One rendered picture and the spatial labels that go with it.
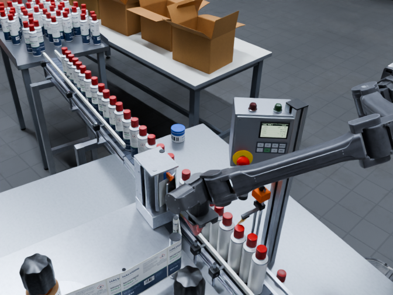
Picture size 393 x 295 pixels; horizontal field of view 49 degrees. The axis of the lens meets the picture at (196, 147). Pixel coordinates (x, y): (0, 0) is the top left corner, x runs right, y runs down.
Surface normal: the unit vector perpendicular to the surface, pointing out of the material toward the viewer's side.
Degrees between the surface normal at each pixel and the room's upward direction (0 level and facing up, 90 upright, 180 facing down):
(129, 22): 90
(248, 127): 90
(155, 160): 0
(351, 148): 69
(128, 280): 90
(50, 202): 0
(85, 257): 0
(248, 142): 90
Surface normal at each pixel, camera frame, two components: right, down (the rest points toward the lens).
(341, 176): 0.04, -0.80
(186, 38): -0.65, 0.44
